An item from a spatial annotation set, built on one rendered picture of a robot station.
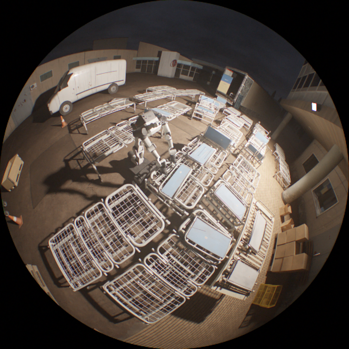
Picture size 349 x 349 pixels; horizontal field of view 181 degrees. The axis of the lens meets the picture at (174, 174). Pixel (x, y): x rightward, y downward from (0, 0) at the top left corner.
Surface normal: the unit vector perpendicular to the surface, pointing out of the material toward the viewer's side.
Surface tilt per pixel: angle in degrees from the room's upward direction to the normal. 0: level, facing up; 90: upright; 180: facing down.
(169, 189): 1
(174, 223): 0
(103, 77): 88
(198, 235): 5
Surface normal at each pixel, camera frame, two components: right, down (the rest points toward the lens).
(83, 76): 0.85, 0.51
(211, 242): 0.26, -0.61
